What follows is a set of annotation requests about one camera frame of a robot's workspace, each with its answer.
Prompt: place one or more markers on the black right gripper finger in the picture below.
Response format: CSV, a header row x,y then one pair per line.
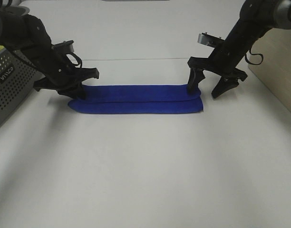
x,y
195,77
225,84

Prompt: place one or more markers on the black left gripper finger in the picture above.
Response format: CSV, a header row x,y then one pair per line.
x,y
75,92

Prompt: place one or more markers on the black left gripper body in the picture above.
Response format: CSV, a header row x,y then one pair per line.
x,y
60,71

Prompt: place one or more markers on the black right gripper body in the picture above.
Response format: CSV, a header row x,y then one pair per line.
x,y
222,61

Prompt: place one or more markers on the blue microfibre towel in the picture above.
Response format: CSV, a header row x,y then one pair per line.
x,y
138,99

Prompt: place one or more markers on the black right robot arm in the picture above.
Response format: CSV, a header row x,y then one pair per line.
x,y
256,18

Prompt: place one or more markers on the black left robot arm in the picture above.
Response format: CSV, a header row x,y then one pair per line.
x,y
39,37

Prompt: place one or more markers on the grey perforated plastic basket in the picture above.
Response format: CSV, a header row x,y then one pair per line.
x,y
16,75

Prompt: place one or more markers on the beige storage box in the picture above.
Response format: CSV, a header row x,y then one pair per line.
x,y
275,70

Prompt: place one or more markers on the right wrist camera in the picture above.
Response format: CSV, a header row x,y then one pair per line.
x,y
208,40

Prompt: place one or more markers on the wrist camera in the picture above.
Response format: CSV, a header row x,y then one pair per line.
x,y
208,40
65,47

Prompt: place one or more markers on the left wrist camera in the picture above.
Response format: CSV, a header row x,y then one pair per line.
x,y
65,47

